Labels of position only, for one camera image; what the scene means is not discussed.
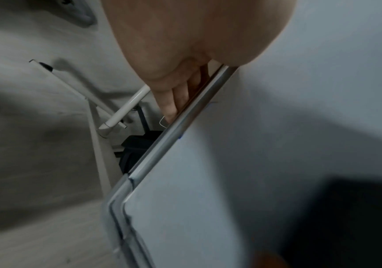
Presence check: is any person's left hand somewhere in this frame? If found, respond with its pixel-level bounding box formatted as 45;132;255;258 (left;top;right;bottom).
100;0;300;124

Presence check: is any white board with metal frame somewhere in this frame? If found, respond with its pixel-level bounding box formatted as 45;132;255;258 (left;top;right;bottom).
101;0;382;268

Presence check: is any grey plastic foot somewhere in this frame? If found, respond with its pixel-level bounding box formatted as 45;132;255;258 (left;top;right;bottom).
58;0;97;28

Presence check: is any black stand base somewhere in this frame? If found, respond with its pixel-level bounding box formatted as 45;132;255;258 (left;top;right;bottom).
117;104;164;174

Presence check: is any white metal stand frame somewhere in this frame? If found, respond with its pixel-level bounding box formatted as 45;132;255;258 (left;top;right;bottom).
29;59;152;196

